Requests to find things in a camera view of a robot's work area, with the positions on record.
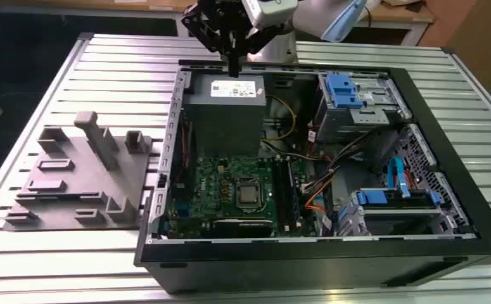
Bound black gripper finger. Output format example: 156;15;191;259
180;5;235;79
232;24;283;79

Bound blue disk carrier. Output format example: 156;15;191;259
325;72;363;109
354;188;443;210

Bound grey power supply unit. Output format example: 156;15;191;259
182;74;269;158

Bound silver drive cage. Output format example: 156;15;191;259
315;73;411;144

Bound wooden desk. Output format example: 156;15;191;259
0;0;439;47

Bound green motherboard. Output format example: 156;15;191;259
164;155;318;238

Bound silver CPU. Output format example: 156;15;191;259
235;183;266;206

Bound brown wooden cabinet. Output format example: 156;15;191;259
418;0;491;93

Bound grey parts rack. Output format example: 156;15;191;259
2;111;164;234

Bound black graphics card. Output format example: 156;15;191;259
202;217;274;238

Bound silver disk bay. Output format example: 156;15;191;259
338;189;471;237

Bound black PC case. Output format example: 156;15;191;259
132;58;491;294

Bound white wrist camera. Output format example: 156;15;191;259
243;0;299;31

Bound yellow wire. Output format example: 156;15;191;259
265;94;298;142

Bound black wire bundle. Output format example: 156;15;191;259
303;126;399;191

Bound orange wires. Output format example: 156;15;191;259
303;186;335;217

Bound blue flat data wire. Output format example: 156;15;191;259
391;156;414;199

